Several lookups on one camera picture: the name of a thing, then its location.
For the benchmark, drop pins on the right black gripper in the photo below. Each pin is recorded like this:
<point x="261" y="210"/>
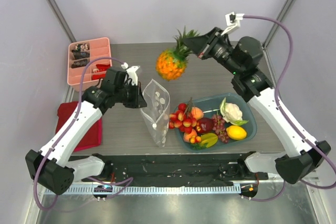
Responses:
<point x="208" y="44"/>

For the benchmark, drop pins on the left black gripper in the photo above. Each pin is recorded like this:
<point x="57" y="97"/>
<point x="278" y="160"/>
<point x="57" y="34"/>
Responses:
<point x="138" y="101"/>

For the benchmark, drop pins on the clear zip top bag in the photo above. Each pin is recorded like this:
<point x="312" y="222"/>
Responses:
<point x="156" y="114"/>

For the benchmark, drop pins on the orange toy pineapple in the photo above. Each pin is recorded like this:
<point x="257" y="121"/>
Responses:
<point x="172" y="62"/>

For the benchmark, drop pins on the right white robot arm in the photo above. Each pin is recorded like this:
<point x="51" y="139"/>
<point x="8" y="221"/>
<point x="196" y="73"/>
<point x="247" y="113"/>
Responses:
<point x="303" y="153"/>

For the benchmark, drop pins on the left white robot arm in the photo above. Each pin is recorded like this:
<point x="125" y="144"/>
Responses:
<point x="51" y="166"/>

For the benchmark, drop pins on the red cherry bunch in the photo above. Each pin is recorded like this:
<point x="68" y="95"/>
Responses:
<point x="184" y="117"/>

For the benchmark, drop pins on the orange toy peach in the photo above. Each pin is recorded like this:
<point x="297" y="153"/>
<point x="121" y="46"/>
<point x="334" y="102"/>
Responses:
<point x="196" y="113"/>

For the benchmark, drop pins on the red folded cloth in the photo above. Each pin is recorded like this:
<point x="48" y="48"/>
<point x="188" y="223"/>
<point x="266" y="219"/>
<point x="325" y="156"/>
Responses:
<point x="92" y="138"/>

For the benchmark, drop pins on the small orange cherry cluster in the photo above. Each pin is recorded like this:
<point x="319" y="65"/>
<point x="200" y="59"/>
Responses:
<point x="195" y="139"/>

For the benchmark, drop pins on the dark red toy apple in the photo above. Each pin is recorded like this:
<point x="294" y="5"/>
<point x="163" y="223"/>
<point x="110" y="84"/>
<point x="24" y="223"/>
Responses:
<point x="204" y="125"/>

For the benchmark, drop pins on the teal plastic tray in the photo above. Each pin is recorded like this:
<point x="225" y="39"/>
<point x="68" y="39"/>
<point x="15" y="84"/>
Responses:
<point x="210" y="107"/>

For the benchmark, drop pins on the white toy cauliflower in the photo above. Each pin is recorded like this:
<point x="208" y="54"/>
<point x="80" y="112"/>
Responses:
<point x="231" y="113"/>

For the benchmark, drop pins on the yellow green toy starfruit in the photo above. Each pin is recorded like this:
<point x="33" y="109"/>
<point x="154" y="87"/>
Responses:
<point x="208" y="140"/>

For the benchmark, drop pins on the pink compartment organizer box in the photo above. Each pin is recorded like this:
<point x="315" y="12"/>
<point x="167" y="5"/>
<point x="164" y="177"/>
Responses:
<point x="88" y="62"/>

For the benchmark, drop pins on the purple toy grapes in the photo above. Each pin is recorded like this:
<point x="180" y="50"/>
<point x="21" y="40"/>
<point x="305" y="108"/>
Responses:
<point x="219" y="128"/>

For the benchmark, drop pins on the yellow toy lemon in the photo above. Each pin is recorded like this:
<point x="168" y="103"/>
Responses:
<point x="236" y="132"/>

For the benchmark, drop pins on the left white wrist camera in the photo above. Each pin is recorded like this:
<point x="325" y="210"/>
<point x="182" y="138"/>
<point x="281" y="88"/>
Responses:
<point x="132" y="74"/>

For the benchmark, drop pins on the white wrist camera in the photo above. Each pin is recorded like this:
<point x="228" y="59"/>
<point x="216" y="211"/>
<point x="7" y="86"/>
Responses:
<point x="132" y="74"/>
<point x="233" y="22"/>

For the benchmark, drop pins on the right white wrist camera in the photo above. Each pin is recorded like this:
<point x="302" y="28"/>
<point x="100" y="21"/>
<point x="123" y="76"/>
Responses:
<point x="233" y="22"/>

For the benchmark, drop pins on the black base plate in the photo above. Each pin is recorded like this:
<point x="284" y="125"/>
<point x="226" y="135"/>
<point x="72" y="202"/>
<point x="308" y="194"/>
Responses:
<point x="178" y="170"/>

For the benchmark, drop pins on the slotted white cable duct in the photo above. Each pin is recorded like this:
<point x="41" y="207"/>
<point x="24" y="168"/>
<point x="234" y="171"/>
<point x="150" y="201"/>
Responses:
<point x="100" y="190"/>

